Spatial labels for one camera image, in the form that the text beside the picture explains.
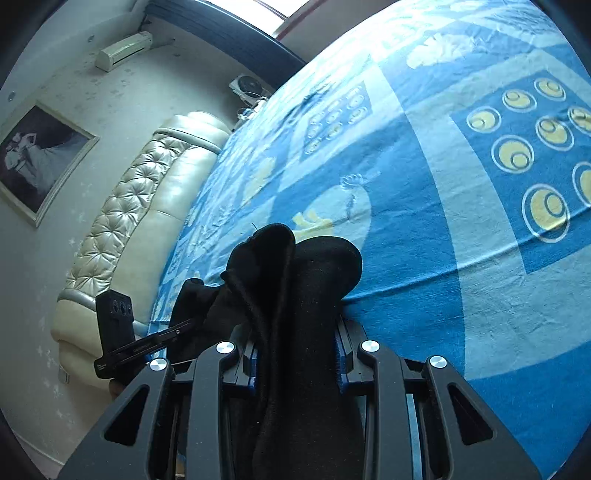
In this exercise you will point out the framed black white picture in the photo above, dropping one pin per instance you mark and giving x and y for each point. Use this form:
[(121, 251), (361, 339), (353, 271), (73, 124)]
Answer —
[(40, 149)]

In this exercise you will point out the white desk fan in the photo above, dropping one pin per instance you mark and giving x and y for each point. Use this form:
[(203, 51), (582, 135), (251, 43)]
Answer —
[(249, 90)]

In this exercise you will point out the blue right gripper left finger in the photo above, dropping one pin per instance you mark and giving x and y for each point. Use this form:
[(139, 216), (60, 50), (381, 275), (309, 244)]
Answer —
[(249, 365)]

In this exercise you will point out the cream tufted leather headboard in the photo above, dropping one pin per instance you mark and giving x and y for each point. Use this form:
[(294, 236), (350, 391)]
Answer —
[(132, 236)]

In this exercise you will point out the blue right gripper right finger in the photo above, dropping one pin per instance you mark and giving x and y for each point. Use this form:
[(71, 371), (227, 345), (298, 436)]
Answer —
[(342, 368)]

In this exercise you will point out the black studded pants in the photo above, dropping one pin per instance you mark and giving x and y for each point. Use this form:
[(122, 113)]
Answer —
[(297, 425)]

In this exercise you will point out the window with dark frame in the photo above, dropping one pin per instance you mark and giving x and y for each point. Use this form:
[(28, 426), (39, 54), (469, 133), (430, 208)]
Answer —
[(271, 16)]

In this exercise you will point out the blue patterned bed sheet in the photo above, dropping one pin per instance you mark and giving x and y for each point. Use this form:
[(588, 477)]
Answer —
[(450, 142)]

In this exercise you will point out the dark blue left curtain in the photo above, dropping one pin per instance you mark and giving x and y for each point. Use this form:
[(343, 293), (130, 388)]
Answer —
[(259, 52)]

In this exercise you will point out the white wall air conditioner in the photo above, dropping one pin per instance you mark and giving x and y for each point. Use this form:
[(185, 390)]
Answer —
[(116, 54)]

